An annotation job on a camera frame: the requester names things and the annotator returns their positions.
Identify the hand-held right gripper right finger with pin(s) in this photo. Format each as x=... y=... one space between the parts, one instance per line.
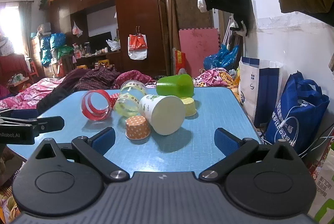
x=226 y=141

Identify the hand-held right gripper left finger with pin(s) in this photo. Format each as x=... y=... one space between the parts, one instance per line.
x=104 y=140

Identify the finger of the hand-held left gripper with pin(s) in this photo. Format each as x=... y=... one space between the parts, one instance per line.
x=24 y=113
x=52 y=124

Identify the white paper cup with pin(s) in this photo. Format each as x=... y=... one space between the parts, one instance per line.
x=167 y=115

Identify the orange polka dot paper cup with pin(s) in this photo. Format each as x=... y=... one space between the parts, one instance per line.
x=137 y=130

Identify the red striped transparent cup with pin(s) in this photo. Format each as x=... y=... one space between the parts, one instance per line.
x=84 y=105

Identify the clear cup with yellow print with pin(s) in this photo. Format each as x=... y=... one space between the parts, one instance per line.
x=130 y=98

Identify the yellow small paper cup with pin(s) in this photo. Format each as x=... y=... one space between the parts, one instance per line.
x=190 y=107

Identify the green plastic cup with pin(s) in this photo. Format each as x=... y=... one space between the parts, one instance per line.
x=174 y=85

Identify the pink floral blanket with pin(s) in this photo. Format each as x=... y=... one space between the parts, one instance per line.
x=26 y=93

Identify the dark plaid clothing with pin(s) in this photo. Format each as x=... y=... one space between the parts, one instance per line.
x=91 y=77

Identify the floral cloth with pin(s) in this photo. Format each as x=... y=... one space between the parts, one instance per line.
x=211 y=77

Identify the magenta blanket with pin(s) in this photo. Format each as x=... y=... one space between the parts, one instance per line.
x=135 y=76

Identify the white and blue paper bag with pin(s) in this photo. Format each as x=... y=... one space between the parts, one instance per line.
x=261 y=77

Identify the stack of blue green bags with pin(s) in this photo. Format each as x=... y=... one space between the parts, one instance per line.
x=54 y=43

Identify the blue plastic bag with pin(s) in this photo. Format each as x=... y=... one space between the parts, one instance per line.
x=221 y=58

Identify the blue fabric tote bag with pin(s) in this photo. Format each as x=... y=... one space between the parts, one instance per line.
x=300 y=98

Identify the red package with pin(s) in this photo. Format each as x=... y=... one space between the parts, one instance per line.
x=180 y=62

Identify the red and white plastic bag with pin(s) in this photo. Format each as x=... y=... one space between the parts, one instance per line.
x=137 y=54

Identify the black television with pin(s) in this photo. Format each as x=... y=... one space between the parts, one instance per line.
x=100 y=42

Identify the pink foam mat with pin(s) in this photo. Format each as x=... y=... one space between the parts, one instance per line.
x=198 y=49

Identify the green and white bag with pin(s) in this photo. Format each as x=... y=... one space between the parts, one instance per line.
x=323 y=187

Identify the dark wooden wardrobe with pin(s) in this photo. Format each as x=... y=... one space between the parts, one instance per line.
x=135 y=4

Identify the wooden door board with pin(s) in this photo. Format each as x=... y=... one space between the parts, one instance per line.
x=188 y=4

